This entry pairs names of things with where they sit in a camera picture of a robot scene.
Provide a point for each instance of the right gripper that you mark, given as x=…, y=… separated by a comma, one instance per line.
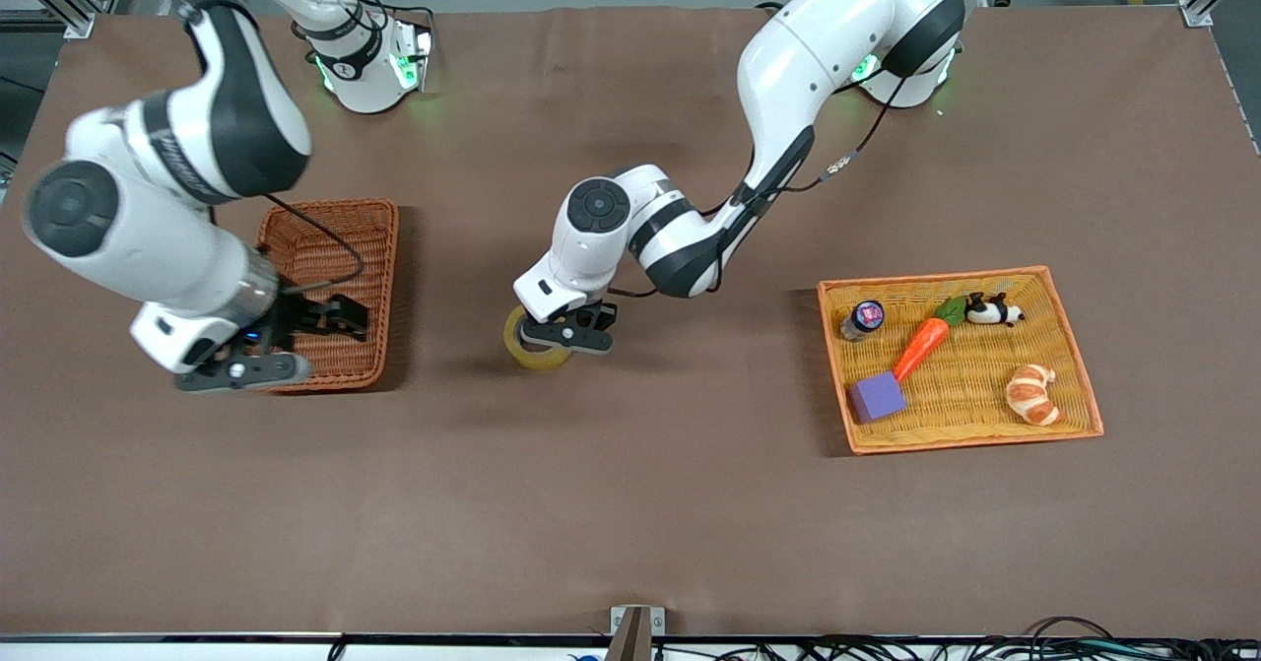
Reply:
x=298, y=312

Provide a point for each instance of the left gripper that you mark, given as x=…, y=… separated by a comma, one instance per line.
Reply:
x=594, y=318

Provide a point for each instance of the yellow tape roll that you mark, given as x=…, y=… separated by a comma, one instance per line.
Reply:
x=542, y=359

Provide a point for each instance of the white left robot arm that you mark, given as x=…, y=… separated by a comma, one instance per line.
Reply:
x=818, y=50

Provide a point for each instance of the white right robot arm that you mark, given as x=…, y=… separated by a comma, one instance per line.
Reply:
x=148, y=228

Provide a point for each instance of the deep brown wicker basket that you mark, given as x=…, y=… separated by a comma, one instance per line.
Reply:
x=379, y=247

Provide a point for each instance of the table cover sheet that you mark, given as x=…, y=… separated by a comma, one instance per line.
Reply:
x=630, y=503

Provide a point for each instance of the small jar purple lid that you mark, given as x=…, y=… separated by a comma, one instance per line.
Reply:
x=867, y=316

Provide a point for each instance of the purple cube block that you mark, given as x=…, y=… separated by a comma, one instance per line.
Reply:
x=877, y=398

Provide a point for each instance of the orange toy carrot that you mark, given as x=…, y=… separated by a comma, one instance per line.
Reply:
x=921, y=344

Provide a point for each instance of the flat orange wicker tray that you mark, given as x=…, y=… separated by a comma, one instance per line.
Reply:
x=975, y=385

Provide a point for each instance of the black white toy animal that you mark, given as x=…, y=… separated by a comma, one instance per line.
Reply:
x=990, y=312

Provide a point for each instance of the toy croissant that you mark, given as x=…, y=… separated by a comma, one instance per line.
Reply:
x=1032, y=395

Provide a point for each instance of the metal table edge bracket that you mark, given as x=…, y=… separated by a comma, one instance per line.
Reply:
x=635, y=631

